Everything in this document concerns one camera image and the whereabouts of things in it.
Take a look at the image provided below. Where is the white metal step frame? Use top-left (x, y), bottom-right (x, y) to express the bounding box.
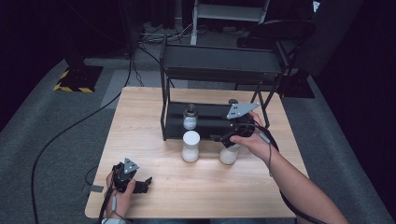
top-left (190, 0), bottom-right (272, 47)

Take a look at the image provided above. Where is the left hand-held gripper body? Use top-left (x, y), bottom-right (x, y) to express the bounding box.
top-left (110, 157), bottom-right (140, 194)

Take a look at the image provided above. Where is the long black floor cable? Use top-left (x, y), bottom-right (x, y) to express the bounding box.
top-left (30, 50), bottom-right (135, 224)

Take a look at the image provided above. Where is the tangle of floor cables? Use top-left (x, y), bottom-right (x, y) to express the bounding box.
top-left (136, 21), bottom-right (194, 45)

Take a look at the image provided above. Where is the thick black gripper cable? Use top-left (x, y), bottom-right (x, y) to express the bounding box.
top-left (98, 183), bottom-right (115, 224)
top-left (254, 122), bottom-right (326, 224)

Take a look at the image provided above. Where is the yellow-black striped stand base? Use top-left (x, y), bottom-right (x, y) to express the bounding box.
top-left (52, 64), bottom-right (105, 94)

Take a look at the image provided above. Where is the small dark-lidded glass jar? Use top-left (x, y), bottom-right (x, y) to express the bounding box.
top-left (182, 104), bottom-right (199, 132)

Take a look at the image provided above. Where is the person's right hand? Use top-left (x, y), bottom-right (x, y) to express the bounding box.
top-left (230, 111), bottom-right (278, 163)

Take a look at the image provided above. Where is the black square stand base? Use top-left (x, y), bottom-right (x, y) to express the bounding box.
top-left (280, 68), bottom-right (316, 100)

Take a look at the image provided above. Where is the person's left hand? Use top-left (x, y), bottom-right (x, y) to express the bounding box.
top-left (105, 172), bottom-right (137, 219)

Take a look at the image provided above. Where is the white-lidded jar of white powder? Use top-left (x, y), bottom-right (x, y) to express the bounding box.
top-left (219, 143), bottom-right (243, 166)
top-left (181, 130), bottom-right (202, 163)

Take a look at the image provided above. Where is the thin grey gripper cable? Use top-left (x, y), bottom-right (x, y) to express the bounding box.
top-left (259, 132), bottom-right (274, 177)
top-left (110, 194), bottom-right (127, 224)

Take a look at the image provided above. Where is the grey tape patch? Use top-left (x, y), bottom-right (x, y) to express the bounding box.
top-left (81, 184), bottom-right (105, 194)

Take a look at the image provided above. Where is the black two-tier metal rack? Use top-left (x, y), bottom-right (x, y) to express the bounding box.
top-left (159, 35), bottom-right (292, 143)

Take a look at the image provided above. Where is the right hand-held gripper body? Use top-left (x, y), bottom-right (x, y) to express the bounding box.
top-left (223, 102), bottom-right (262, 140)

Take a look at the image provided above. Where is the black chair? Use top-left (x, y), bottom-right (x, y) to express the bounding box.
top-left (235, 19), bottom-right (318, 51)

